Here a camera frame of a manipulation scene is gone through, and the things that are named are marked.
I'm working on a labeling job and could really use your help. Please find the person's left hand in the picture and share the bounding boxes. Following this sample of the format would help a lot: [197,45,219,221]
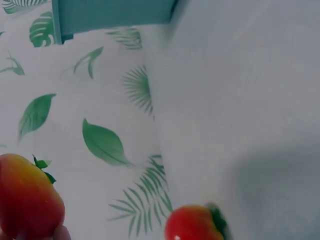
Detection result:
[52,224,74,240]

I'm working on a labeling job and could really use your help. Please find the red yellow fruit with leaves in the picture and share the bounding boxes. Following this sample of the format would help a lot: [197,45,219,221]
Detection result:
[0,152,67,240]

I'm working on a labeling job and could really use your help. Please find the red fruit with green stem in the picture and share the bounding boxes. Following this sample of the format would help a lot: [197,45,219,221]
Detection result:
[164,201,233,240]

